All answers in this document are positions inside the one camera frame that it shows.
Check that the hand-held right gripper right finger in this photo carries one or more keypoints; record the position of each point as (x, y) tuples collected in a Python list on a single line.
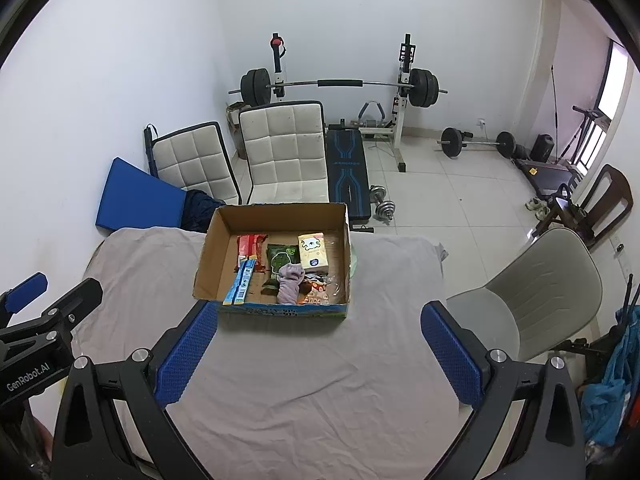
[(452, 355)]

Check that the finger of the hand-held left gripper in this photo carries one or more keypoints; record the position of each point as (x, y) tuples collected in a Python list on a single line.
[(82, 297), (25, 290)]

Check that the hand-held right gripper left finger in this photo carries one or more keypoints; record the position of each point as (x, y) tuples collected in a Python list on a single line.
[(185, 355)]

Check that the long blue snack packet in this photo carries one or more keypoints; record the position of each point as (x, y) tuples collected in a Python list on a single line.
[(240, 282)]

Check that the cardboard box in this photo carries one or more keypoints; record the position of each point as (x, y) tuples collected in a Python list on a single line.
[(220, 240)]

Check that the purple sock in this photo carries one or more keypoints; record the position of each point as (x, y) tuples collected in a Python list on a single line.
[(290, 285)]

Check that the red snack packet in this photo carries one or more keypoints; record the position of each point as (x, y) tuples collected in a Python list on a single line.
[(250, 245)]

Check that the green wet wipes packet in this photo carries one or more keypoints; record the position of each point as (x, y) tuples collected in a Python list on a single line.
[(277, 255)]

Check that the orange snack packet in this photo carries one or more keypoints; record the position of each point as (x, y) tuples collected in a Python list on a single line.
[(315, 298)]

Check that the yellow tissue pack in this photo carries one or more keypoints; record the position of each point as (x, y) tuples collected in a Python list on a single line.
[(314, 250)]

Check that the blue foam mat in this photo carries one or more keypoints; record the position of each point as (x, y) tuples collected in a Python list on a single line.
[(135, 195)]

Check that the grey tablecloth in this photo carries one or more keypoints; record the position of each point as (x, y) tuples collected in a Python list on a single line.
[(300, 385)]

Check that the grey plastic chair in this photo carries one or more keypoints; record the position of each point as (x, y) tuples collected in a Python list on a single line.
[(545, 280)]

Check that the dark blue clothing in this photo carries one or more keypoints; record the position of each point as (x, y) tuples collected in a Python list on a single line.
[(197, 210)]

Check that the chrome dumbbell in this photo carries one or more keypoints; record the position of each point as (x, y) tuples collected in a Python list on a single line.
[(377, 192), (385, 209)]

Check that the light blue plastic bag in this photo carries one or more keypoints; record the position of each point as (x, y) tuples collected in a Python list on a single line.
[(615, 385)]

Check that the white shoe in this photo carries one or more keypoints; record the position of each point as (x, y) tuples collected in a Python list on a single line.
[(542, 213), (532, 203)]

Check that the white quilted chair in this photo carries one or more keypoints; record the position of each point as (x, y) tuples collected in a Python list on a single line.
[(285, 145), (195, 160)]

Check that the black tripod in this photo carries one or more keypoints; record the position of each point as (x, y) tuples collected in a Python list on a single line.
[(630, 300)]

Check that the treadmill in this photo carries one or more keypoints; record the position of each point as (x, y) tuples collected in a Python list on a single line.
[(550, 175)]

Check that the small floor barbell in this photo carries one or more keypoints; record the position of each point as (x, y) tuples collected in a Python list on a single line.
[(475, 144)]

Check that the black weight bench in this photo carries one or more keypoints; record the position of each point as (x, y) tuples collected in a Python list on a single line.
[(345, 170)]

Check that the black speaker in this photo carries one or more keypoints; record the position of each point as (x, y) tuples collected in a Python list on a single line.
[(542, 147)]

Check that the dark wooden chair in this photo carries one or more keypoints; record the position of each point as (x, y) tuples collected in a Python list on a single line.
[(612, 195)]

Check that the brown container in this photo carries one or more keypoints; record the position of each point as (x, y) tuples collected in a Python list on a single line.
[(234, 117)]

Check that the white barbell rack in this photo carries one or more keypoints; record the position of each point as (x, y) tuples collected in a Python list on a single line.
[(400, 125)]

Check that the grey padded bench attachment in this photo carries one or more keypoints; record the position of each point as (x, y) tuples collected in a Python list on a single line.
[(364, 110)]

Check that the thin black upright pole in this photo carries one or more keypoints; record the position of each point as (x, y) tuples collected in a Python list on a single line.
[(554, 100)]

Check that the large loaded barbell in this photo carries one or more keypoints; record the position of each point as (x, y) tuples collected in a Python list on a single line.
[(340, 82)]

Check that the window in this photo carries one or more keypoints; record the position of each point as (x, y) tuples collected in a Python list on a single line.
[(615, 80)]

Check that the low wall outlet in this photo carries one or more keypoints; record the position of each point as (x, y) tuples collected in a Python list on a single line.
[(618, 248)]

